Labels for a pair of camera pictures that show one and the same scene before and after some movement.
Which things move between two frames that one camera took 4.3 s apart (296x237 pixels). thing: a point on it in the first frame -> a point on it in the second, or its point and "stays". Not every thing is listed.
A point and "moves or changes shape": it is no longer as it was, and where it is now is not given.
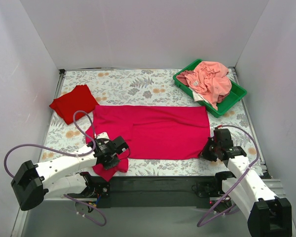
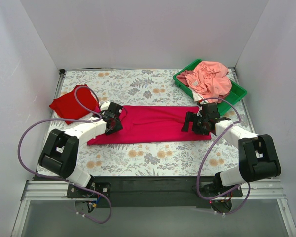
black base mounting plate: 153,191 stays
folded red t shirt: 81,98 stays
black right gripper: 209,150 -> 192,122
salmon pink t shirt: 210,80 stays
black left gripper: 112,161 -> 116,127
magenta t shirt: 151,132 moves or changes shape
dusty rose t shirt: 182,78 stays
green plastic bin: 237,93 stays
